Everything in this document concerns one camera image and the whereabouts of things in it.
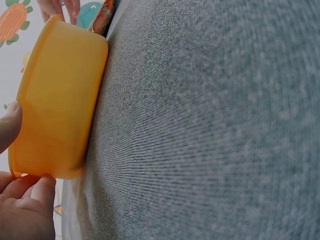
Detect colourful foil packet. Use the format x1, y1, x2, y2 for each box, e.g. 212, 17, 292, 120
90, 0, 119, 39

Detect orange plastic bowl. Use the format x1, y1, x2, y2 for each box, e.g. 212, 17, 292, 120
7, 14, 109, 181

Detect person's left hand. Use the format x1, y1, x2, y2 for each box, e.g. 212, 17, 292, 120
0, 100, 57, 240

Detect person's right hand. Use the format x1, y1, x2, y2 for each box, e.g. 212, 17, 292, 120
36, 0, 81, 26

